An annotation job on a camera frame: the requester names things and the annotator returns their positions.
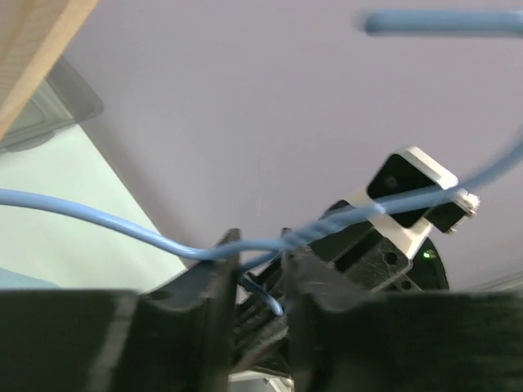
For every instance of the light blue trousers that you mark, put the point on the light blue trousers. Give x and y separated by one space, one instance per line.
10 280

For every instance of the clear plastic bin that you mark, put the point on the clear plastic bin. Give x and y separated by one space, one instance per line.
63 99

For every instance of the light blue wire hanger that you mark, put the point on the light blue wire hanger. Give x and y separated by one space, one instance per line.
383 22

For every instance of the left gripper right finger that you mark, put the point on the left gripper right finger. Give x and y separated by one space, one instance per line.
344 338

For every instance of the wooden clothes rack frame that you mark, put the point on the wooden clothes rack frame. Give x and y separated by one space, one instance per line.
34 35

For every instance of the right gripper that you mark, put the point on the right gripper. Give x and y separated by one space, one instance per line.
358 253

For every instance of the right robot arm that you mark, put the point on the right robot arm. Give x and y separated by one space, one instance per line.
427 273

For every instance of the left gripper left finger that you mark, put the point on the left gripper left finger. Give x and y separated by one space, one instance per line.
175 338

